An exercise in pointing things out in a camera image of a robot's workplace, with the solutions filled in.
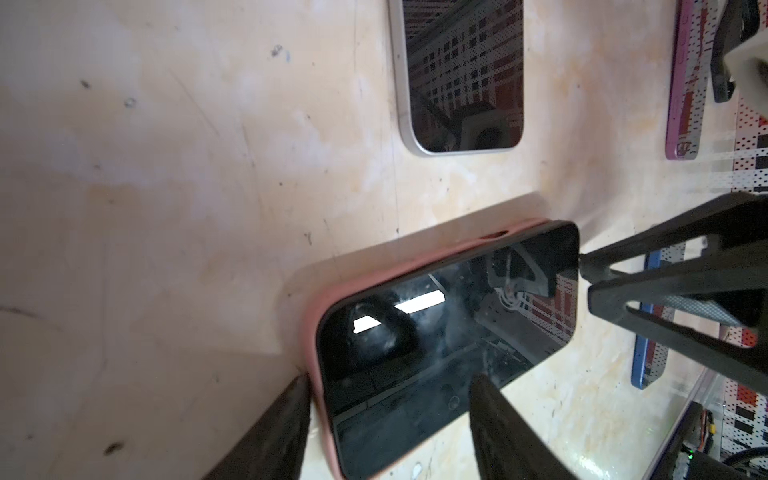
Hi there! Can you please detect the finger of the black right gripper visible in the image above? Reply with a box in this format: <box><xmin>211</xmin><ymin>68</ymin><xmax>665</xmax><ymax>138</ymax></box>
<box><xmin>588</xmin><ymin>263</ymin><xmax>767</xmax><ymax>395</ymax></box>
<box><xmin>580</xmin><ymin>192</ymin><xmax>767</xmax><ymax>282</ymax></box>

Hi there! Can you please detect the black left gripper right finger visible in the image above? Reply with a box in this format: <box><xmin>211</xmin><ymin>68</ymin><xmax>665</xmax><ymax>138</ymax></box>
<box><xmin>469</xmin><ymin>374</ymin><xmax>574</xmax><ymax>479</ymax></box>

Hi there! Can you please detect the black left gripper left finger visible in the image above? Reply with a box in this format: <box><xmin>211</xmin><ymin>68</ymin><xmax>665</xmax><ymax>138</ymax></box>
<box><xmin>205</xmin><ymin>374</ymin><xmax>311</xmax><ymax>480</ymax></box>

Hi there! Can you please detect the pink phone case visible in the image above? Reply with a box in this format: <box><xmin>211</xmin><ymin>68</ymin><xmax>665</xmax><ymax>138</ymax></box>
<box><xmin>299</xmin><ymin>217</ymin><xmax>551</xmax><ymax>480</ymax></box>

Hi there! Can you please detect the black phone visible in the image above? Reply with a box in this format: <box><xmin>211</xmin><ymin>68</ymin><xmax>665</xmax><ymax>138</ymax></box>
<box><xmin>388</xmin><ymin>0</ymin><xmax>524</xmax><ymax>157</ymax></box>
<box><xmin>629</xmin><ymin>242</ymin><xmax>688</xmax><ymax>391</ymax></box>
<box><xmin>307</xmin><ymin>221</ymin><xmax>580</xmax><ymax>479</ymax></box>
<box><xmin>665</xmin><ymin>0</ymin><xmax>720</xmax><ymax>160</ymax></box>

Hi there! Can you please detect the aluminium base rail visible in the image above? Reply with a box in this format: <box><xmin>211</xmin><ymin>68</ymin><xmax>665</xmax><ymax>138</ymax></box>
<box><xmin>641</xmin><ymin>371</ymin><xmax>768</xmax><ymax>480</ymax></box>

